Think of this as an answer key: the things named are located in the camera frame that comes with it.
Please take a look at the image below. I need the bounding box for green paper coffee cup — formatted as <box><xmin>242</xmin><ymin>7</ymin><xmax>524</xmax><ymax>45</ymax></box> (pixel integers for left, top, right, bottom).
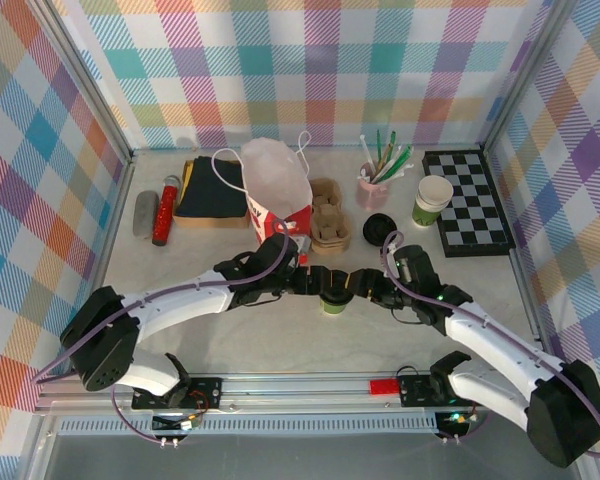
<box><xmin>319</xmin><ymin>292</ymin><xmax>354</xmax><ymax>318</ymax></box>

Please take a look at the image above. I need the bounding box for red white paper gift bag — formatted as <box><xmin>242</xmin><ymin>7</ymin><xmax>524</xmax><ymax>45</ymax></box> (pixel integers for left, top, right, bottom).
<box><xmin>212</xmin><ymin>130</ymin><xmax>315</xmax><ymax>251</ymax></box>

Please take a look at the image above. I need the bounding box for pink straw holder cup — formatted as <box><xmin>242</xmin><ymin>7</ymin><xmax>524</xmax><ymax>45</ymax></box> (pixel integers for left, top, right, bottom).
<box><xmin>355</xmin><ymin>162</ymin><xmax>392</xmax><ymax>209</ymax></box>

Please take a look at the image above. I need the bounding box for red toy brick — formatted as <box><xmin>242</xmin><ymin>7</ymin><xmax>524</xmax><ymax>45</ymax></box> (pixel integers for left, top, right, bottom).
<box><xmin>369</xmin><ymin>379</ymin><xmax>400</xmax><ymax>398</ymax></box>

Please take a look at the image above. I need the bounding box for stack of dark napkins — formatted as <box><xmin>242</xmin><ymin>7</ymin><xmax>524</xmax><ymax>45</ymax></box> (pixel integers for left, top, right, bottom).
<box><xmin>174</xmin><ymin>155</ymin><xmax>249</xmax><ymax>221</ymax></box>

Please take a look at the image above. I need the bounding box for black grey chessboard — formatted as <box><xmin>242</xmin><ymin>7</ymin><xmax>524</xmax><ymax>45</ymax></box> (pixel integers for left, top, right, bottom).
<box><xmin>420</xmin><ymin>148</ymin><xmax>517</xmax><ymax>259</ymax></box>

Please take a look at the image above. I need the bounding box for red glitter tube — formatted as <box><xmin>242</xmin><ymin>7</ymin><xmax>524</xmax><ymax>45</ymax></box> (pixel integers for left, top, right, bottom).
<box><xmin>151</xmin><ymin>174</ymin><xmax>183</xmax><ymax>247</ymax></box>

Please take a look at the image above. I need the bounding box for paper-wrapped green straw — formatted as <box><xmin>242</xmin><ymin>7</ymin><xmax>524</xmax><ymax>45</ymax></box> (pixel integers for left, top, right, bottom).
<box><xmin>377</xmin><ymin>149</ymin><xmax>415</xmax><ymax>185</ymax></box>
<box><xmin>372</xmin><ymin>143</ymin><xmax>414</xmax><ymax>184</ymax></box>

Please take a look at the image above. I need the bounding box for white plastic stirrer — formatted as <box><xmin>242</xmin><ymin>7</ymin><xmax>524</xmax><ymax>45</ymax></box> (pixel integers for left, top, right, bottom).
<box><xmin>357</xmin><ymin>132</ymin><xmax>376</xmax><ymax>176</ymax></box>

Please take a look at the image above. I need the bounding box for small black controller board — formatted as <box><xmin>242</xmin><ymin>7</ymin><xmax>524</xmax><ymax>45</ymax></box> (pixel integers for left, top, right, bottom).
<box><xmin>151</xmin><ymin>412</ymin><xmax>205</xmax><ymax>435</ymax></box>
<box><xmin>433</xmin><ymin>410</ymin><xmax>479</xmax><ymax>437</ymax></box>

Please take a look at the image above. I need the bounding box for grey oblong stone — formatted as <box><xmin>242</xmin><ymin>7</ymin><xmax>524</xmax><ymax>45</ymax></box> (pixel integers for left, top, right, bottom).
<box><xmin>131</xmin><ymin>189</ymin><xmax>162</xmax><ymax>240</ymax></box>

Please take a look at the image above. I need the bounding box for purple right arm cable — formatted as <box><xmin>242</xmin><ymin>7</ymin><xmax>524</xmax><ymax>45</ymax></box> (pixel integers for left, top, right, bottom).
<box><xmin>381</xmin><ymin>231</ymin><xmax>600</xmax><ymax>459</ymax></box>

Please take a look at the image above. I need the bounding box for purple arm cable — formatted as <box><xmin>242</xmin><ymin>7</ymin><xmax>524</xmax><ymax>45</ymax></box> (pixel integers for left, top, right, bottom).
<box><xmin>381</xmin><ymin>231</ymin><xmax>600</xmax><ymax>459</ymax></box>
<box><xmin>32</xmin><ymin>219</ymin><xmax>292</xmax><ymax>445</ymax></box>

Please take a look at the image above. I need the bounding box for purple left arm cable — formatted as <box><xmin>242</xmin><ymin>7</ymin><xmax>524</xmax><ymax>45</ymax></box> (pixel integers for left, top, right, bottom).
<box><xmin>32</xmin><ymin>219</ymin><xmax>292</xmax><ymax>445</ymax></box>

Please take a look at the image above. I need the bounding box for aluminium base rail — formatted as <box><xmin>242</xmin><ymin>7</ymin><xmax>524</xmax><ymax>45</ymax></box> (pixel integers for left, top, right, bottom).
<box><xmin>33</xmin><ymin>368</ymin><xmax>587</xmax><ymax>417</ymax></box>

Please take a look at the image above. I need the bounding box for aluminium side rail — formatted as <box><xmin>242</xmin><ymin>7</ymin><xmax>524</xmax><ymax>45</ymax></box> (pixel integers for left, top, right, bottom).
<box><xmin>482</xmin><ymin>149</ymin><xmax>549</xmax><ymax>354</ymax></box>

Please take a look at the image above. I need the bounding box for thin aluminium wall rail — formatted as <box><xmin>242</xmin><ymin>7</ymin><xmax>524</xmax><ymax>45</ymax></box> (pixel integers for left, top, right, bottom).
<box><xmin>129</xmin><ymin>143</ymin><xmax>487</xmax><ymax>153</ymax></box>

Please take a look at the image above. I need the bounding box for grey slotted cable duct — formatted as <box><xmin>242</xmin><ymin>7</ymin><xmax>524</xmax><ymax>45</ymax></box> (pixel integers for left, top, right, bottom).
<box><xmin>54</xmin><ymin>417</ymin><xmax>440</xmax><ymax>437</ymax></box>

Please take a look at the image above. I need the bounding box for aluminium frame post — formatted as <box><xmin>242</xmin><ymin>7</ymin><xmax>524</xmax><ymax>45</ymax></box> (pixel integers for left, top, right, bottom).
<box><xmin>481</xmin><ymin>0</ymin><xmax>581</xmax><ymax>154</ymax></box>
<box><xmin>29</xmin><ymin>0</ymin><xmax>135</xmax><ymax>169</ymax></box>

